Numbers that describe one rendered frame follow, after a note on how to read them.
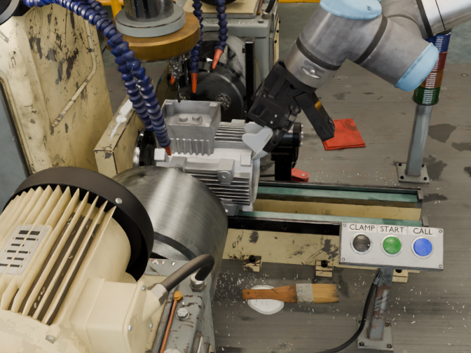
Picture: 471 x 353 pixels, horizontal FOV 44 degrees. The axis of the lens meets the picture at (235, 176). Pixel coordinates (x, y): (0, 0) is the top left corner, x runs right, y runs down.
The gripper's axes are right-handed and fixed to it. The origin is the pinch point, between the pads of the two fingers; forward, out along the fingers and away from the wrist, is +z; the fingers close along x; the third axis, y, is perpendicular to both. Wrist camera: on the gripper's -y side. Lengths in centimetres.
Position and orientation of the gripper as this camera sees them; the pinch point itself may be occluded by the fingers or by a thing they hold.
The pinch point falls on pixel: (258, 155)
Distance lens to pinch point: 116.2
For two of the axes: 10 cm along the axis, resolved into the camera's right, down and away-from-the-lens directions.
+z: -4.6, 6.7, 5.8
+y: -8.8, -4.5, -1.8
